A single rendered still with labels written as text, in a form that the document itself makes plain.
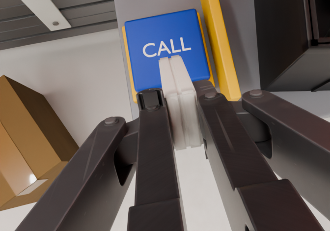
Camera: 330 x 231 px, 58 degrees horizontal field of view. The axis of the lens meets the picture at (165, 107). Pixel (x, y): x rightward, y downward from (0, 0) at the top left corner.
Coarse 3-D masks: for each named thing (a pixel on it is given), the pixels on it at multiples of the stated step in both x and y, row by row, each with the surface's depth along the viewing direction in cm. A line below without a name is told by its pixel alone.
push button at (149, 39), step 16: (160, 16) 28; (176, 16) 28; (192, 16) 28; (128, 32) 28; (144, 32) 28; (160, 32) 28; (176, 32) 28; (192, 32) 28; (128, 48) 28; (144, 48) 27; (160, 48) 27; (176, 48) 27; (192, 48) 27; (144, 64) 27; (192, 64) 27; (144, 80) 27; (160, 80) 27; (192, 80) 27
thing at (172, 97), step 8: (160, 64) 19; (168, 64) 18; (160, 72) 17; (168, 72) 17; (168, 80) 15; (168, 88) 14; (176, 88) 14; (168, 96) 14; (176, 96) 13; (168, 104) 14; (176, 104) 14; (168, 112) 14; (176, 112) 14; (176, 120) 14; (176, 128) 14; (184, 128) 14; (176, 136) 14; (184, 136) 14; (176, 144) 14; (184, 144) 14
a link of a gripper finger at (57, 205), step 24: (120, 120) 13; (96, 144) 11; (72, 168) 10; (96, 168) 10; (120, 168) 13; (48, 192) 9; (72, 192) 9; (96, 192) 10; (120, 192) 11; (48, 216) 8; (72, 216) 8; (96, 216) 9
